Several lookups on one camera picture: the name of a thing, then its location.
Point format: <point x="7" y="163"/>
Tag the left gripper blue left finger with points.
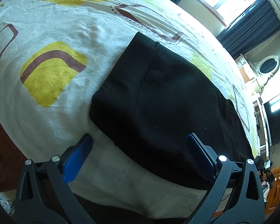
<point x="74" y="157"/>

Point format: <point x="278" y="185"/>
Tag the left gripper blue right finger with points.
<point x="204" y="157"/>

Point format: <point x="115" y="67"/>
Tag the black pants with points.
<point x="152" y="100"/>

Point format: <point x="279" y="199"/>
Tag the person's right hand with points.
<point x="265" y="190"/>

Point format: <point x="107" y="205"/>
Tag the wooden cabinet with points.
<point x="273" y="199"/>

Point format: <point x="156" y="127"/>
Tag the black flat television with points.
<point x="272" y="109"/>

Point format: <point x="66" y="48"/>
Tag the white tv stand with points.
<point x="263" y="131"/>

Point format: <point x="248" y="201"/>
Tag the white dresser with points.
<point x="248" y="75"/>

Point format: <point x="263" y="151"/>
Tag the white oval vanity mirror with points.
<point x="266" y="68"/>

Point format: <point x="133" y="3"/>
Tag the patterned white bed sheet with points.
<point x="55" y="54"/>

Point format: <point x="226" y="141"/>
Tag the right blue curtain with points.
<point x="255" y="25"/>

